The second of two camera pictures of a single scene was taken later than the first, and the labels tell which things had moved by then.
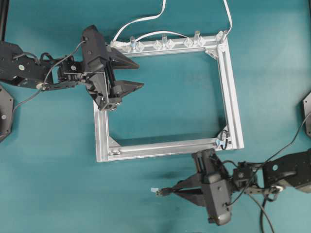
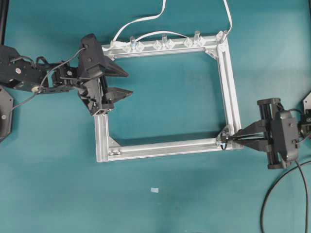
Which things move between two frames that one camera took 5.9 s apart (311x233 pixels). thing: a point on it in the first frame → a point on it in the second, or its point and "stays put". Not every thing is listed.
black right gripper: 216,184 → 279,126
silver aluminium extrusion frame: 108,150 stays put
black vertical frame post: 4,12 stays put
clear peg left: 133,46 stays put
